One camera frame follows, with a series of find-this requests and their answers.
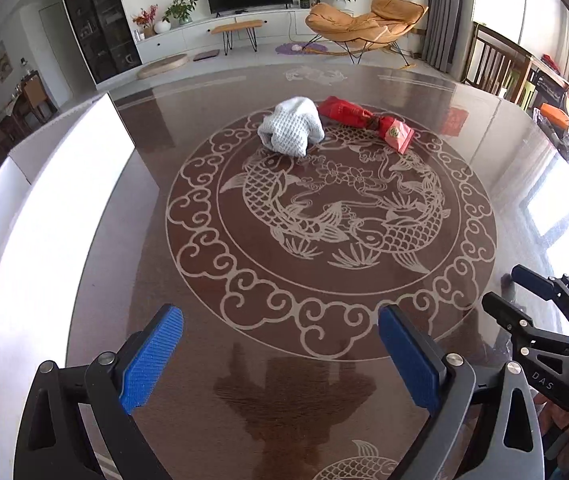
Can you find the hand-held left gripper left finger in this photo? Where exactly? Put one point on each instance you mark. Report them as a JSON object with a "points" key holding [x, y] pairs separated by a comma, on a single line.
{"points": [[152, 360]]}

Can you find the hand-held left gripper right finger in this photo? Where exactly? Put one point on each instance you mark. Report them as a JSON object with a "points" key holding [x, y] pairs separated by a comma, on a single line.
{"points": [[409, 360]]}

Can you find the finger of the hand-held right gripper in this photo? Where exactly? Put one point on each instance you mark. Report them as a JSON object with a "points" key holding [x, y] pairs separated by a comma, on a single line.
{"points": [[532, 282], [509, 317]]}

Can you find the white storage container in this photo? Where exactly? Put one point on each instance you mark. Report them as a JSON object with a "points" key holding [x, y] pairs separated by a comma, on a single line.
{"points": [[54, 210]]}

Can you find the orange bag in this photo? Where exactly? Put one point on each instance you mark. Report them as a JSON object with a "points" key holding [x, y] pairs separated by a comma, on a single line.
{"points": [[554, 115]]}

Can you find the red pouch gold emblem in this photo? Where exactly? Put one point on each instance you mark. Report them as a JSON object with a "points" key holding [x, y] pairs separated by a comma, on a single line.
{"points": [[397, 135]]}

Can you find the wooden slatted chair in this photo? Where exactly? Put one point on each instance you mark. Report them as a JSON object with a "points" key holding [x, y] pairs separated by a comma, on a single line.
{"points": [[494, 62]]}

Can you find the red crinkled bag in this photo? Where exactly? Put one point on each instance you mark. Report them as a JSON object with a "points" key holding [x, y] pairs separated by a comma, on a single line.
{"points": [[347, 110]]}

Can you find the white waffle towel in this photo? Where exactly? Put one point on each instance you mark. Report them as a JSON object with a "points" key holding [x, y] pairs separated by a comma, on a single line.
{"points": [[289, 125]]}

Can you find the grey curtain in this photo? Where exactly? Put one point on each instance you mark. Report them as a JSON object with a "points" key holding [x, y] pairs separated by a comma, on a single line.
{"points": [[447, 15]]}

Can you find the wooden dining chair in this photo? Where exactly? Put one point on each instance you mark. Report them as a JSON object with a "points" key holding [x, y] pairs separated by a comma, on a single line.
{"points": [[37, 97]]}

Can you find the round floor cushion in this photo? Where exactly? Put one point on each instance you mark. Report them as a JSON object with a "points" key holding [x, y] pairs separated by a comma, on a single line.
{"points": [[163, 66]]}

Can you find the dark floor mat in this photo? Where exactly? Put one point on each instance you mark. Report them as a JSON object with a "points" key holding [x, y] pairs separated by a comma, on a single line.
{"points": [[206, 55]]}

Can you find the orange lounge chair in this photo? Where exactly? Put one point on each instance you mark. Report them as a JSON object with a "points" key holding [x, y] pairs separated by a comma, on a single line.
{"points": [[354, 25]]}

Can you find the white television cabinet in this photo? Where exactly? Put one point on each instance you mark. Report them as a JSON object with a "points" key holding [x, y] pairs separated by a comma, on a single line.
{"points": [[184, 37]]}

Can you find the white round vase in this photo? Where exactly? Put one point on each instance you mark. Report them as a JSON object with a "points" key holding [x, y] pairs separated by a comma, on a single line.
{"points": [[162, 27]]}

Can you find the purple round rug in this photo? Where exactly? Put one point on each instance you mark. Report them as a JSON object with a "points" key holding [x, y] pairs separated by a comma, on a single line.
{"points": [[289, 49]]}

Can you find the red flower arrangement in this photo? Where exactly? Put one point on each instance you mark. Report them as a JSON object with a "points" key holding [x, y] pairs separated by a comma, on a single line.
{"points": [[144, 17]]}

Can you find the wooden bench hairpin legs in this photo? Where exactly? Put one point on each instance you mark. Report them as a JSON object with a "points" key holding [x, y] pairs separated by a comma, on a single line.
{"points": [[237, 25]]}

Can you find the dark glass display cabinet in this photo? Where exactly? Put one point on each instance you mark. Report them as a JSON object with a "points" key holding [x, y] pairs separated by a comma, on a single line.
{"points": [[97, 15]]}

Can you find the bushy green potted plant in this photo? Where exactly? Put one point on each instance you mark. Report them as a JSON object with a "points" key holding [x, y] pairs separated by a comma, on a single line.
{"points": [[179, 10]]}

